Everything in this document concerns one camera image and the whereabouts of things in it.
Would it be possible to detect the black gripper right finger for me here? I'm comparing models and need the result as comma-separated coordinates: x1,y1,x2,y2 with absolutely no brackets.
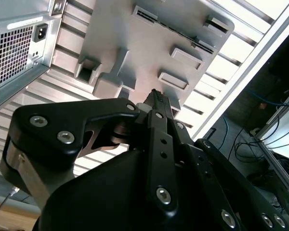
161,92,289,231

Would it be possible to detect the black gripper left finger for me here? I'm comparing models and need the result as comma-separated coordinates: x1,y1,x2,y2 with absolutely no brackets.
0,88,180,218

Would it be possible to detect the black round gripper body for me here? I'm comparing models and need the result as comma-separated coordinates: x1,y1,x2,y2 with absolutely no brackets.
32,149,226,231

